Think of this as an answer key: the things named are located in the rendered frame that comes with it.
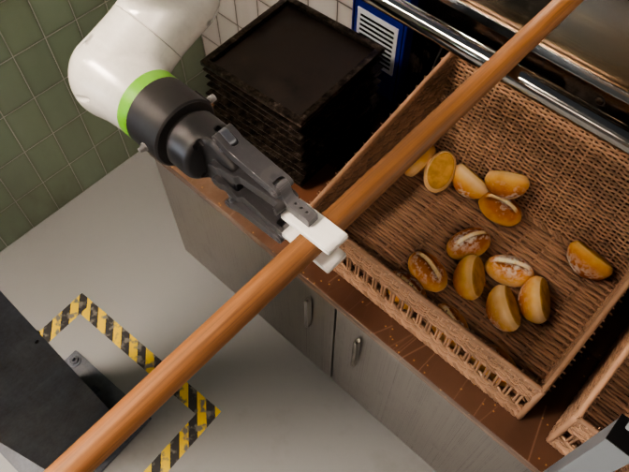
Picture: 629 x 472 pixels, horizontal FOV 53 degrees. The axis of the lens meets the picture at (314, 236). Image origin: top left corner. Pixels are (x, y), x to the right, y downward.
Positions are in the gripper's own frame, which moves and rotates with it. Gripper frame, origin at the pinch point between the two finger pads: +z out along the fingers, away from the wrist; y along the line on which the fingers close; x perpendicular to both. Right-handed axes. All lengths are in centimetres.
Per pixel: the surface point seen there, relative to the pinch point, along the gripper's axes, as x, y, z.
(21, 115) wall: -8, 77, -120
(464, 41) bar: -37.3, 1.6, -7.0
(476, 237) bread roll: -47, 54, 2
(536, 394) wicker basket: -24, 47, 29
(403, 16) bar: -36.4, 2.4, -16.8
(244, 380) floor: -5, 119, -31
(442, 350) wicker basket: -24, 58, 11
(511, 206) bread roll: -59, 55, 3
